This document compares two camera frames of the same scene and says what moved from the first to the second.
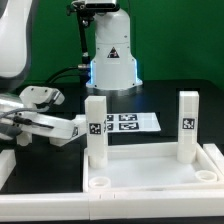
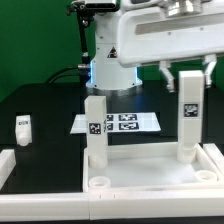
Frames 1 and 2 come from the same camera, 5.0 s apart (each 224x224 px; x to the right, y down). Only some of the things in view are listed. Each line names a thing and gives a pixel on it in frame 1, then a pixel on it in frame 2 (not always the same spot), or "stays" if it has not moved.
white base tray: (150, 166) stays
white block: (79, 129) to (190, 114)
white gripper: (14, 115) to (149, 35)
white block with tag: (96, 117) stays
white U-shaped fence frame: (112, 204) stays
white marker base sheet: (132, 122) stays
